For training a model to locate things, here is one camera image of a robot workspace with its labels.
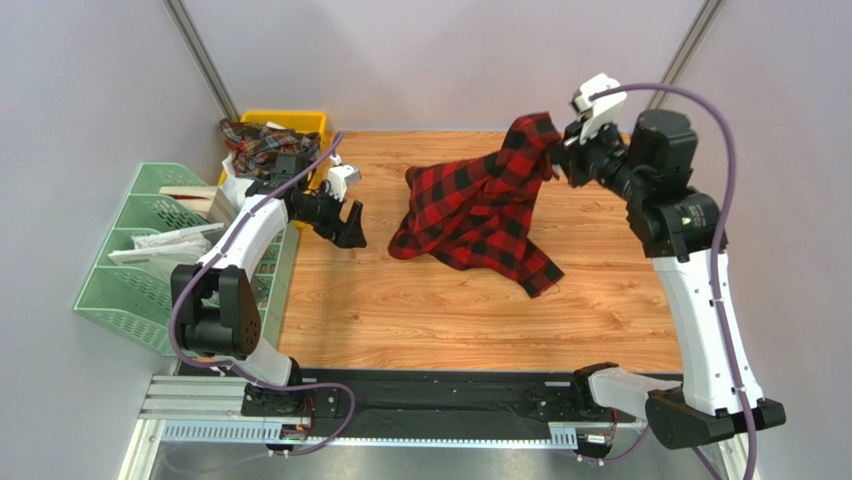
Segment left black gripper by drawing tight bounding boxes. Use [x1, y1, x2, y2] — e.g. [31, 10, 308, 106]
[293, 182, 367, 249]

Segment red black plaid shirt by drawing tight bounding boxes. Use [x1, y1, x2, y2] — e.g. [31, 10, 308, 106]
[388, 112, 564, 298]

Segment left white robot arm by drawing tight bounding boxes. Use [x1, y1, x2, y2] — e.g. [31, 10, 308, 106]
[168, 151, 367, 391]

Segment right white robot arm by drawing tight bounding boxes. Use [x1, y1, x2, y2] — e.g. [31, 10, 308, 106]
[550, 110, 787, 450]

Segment yellow plastic bin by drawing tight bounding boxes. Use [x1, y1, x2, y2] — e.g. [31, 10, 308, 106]
[217, 114, 327, 237]

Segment white cloth in bin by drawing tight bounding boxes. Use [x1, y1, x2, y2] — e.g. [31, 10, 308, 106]
[219, 153, 255, 210]

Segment multicolour plaid shirt in bin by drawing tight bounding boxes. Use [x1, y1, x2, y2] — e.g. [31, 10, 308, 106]
[217, 119, 321, 178]

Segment brown book in rack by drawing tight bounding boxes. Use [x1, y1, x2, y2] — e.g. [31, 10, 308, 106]
[159, 186, 236, 222]

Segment papers in file rack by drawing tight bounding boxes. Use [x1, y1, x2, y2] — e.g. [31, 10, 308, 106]
[107, 223, 225, 280]

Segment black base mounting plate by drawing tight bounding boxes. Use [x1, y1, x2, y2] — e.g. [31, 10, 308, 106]
[225, 368, 636, 441]

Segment green plastic file rack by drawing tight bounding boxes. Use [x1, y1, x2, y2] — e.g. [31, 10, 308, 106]
[74, 163, 300, 355]

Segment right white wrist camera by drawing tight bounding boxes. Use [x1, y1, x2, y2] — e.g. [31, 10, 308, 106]
[571, 73, 627, 144]

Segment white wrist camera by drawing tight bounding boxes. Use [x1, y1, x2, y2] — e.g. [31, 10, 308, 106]
[571, 73, 627, 144]
[325, 153, 362, 202]

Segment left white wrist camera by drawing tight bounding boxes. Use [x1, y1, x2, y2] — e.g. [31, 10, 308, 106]
[325, 153, 362, 202]

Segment aluminium rail frame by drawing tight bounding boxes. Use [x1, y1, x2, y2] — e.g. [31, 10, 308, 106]
[118, 373, 760, 480]

